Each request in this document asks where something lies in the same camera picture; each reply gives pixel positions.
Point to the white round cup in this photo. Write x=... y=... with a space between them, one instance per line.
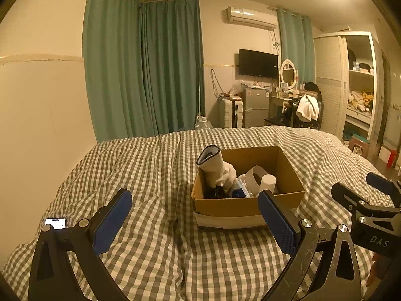
x=254 y=175

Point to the white towel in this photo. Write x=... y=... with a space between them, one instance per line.
x=308 y=108

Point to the white plush sock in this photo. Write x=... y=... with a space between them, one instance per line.
x=214 y=164

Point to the white air conditioner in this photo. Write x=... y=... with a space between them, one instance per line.
x=250 y=17

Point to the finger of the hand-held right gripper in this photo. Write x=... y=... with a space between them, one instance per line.
x=344 y=192
x=379 y=180

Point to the white smartphone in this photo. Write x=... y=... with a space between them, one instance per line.
x=55 y=222

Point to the dressing table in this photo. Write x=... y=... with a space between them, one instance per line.
x=277 y=106

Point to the small plastic stool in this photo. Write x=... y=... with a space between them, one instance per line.
x=360 y=144

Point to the black chair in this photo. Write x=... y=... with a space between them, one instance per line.
x=319 y=109

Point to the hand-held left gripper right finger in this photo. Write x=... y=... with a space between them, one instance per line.
x=278 y=222

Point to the white suitcase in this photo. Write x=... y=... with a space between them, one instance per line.
x=230 y=113

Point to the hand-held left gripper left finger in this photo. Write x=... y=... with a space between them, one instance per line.
x=111 y=222

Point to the black sunglasses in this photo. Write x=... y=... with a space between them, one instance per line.
x=216 y=192

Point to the red fire extinguisher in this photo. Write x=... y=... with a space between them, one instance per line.
x=391 y=160

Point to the person's right hand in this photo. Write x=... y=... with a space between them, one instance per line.
x=374 y=269

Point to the oval white vanity mirror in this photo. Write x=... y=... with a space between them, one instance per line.
x=288 y=73

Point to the narrow green curtain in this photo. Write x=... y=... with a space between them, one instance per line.
x=296 y=44

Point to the black wall television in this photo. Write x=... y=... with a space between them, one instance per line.
x=258 y=62

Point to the green checked blanket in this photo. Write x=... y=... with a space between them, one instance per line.
x=141 y=169

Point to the cardboard box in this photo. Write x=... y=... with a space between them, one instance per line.
x=244 y=207

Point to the small silver fridge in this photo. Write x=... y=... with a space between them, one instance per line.
x=255 y=106

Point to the blue wipes packet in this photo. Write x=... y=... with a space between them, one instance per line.
x=239 y=191

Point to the white wardrobe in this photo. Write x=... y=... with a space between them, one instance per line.
x=329 y=84

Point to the clear water jug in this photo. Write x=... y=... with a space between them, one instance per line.
x=203 y=124

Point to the pile of clothes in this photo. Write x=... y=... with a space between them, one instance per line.
x=360 y=100

